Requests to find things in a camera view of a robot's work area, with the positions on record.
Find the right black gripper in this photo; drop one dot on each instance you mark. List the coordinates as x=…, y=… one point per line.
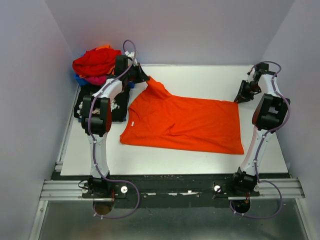
x=241, y=96

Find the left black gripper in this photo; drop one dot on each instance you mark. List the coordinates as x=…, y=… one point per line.
x=141, y=76

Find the orange t-shirt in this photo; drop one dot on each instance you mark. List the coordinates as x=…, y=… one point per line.
x=105, y=47
x=157, y=118

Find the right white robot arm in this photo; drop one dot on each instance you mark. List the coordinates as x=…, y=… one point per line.
x=271, y=114

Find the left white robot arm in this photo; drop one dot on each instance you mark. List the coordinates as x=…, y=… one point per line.
x=96, y=113

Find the black floral folded t-shirt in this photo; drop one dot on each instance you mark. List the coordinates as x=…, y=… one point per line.
x=119, y=105

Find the pink t-shirt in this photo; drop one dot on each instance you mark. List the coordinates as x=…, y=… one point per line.
x=96, y=80

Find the red t-shirt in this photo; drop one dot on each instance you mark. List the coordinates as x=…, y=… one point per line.
x=96, y=62

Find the blue plastic bin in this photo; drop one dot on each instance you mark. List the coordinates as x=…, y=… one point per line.
x=81, y=79

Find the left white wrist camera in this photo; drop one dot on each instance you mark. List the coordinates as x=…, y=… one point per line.
x=130, y=55

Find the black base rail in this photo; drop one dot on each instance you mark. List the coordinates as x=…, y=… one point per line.
x=162, y=191

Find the aluminium extrusion frame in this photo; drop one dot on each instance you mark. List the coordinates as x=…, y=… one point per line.
x=59, y=196

